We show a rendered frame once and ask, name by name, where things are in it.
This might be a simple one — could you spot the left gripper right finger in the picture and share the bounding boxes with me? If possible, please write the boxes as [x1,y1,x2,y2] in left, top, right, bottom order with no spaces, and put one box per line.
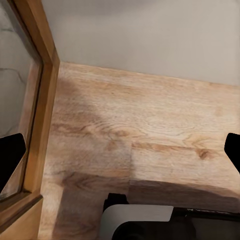
[224,132,240,173]

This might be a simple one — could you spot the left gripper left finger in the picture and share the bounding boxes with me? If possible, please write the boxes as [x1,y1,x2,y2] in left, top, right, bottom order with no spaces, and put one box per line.
[0,133,26,193]

